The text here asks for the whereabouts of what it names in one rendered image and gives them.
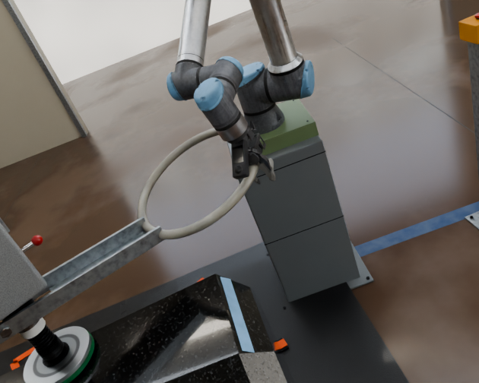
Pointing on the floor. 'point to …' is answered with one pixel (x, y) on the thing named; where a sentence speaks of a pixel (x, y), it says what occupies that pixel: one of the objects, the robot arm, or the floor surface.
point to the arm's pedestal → (304, 223)
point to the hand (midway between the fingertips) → (264, 181)
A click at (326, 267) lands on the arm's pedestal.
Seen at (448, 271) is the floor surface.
